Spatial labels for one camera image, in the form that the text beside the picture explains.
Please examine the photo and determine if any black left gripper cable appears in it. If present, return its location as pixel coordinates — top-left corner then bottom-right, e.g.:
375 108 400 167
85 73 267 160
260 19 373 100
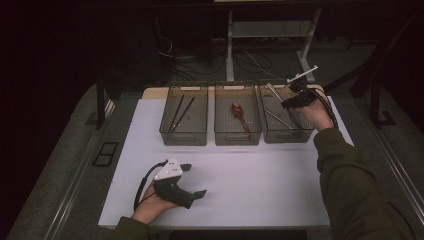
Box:
133 159 168 212

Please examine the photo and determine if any white table mat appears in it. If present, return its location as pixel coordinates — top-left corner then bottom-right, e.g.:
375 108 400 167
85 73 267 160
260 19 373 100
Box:
98 95 354 230

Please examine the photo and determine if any brown wooden spoon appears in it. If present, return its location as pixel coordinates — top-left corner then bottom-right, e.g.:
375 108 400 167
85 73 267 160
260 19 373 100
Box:
231 102 253 136

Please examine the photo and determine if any person's right hand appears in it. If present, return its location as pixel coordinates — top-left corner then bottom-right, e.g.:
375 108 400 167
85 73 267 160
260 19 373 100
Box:
293 98 335 132

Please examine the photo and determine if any person's left hand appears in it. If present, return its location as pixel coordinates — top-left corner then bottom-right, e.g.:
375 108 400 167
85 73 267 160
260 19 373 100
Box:
131 184 179 225

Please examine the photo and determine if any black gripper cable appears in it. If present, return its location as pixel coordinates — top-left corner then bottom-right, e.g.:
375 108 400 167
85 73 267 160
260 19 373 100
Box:
133 159 168 212
308 87 339 129

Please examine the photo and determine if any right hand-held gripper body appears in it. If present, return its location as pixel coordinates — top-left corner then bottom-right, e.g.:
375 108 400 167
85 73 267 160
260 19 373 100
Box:
286 65 319 109

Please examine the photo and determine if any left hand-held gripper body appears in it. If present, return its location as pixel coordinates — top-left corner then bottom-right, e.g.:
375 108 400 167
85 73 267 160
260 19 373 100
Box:
152 157 196 210

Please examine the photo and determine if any clear grey plastic bin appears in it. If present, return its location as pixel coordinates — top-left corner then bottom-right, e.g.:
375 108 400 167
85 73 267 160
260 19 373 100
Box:
213 83 263 147
257 82 316 145
159 84 209 147

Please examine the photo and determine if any black metal stand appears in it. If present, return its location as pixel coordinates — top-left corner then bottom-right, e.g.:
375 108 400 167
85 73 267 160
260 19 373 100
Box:
95 74 116 130
369 83 398 129

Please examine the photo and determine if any silver metal fork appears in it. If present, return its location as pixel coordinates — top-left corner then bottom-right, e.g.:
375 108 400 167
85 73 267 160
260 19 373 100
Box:
264 108 294 130

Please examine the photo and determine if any tangle of floor cables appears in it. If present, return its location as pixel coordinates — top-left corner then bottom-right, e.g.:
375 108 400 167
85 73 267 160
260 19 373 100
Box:
156 36 291 83

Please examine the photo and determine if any white metal desk frame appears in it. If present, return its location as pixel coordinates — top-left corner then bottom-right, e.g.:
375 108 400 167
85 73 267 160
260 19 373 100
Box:
225 8 323 84

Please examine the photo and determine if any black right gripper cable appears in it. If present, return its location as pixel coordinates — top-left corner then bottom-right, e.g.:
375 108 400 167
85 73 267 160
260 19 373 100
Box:
308 87 339 129

